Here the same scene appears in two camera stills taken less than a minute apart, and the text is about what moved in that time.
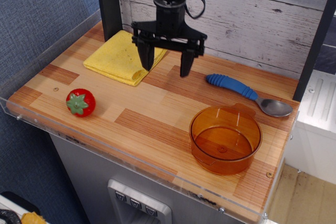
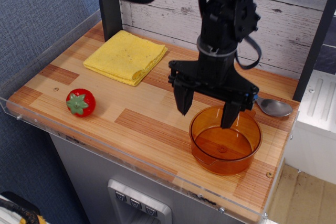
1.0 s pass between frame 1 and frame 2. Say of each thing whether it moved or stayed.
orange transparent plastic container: stayed
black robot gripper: moved
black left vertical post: stayed
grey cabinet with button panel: stayed
